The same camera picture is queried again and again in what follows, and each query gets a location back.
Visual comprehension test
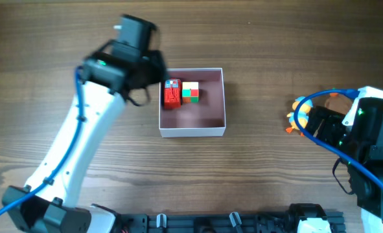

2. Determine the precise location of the multicoloured puzzle cube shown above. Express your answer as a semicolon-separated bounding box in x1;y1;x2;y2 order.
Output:
181;82;199;104

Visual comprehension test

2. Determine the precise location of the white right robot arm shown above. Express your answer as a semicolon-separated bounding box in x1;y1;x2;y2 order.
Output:
305;86;383;232

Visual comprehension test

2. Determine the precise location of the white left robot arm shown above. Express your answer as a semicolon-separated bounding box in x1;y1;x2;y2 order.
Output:
2;15;168;232

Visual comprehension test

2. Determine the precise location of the yellow duck toy blue hat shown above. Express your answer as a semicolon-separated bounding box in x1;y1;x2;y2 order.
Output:
285;96;313;133

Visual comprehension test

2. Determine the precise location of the brown plush capybara toy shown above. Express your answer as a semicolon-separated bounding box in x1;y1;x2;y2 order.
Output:
324;93;353;115

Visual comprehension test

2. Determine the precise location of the white cardboard box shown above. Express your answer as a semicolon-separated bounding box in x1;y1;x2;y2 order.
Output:
159;67;226;138

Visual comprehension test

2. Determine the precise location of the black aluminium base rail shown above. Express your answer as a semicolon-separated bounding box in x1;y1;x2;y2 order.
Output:
100;203;347;233

